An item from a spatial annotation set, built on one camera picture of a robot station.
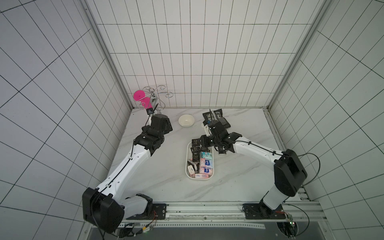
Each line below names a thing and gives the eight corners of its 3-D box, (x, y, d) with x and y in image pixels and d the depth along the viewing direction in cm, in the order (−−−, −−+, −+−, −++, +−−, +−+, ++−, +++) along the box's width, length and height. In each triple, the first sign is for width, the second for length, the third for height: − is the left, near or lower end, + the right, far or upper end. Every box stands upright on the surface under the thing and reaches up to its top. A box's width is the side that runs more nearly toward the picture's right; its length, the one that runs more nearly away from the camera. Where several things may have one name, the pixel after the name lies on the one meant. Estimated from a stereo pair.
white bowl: (178, 128, 107) (177, 124, 104) (179, 117, 114) (178, 114, 110) (194, 128, 107) (194, 124, 104) (194, 117, 114) (194, 114, 110)
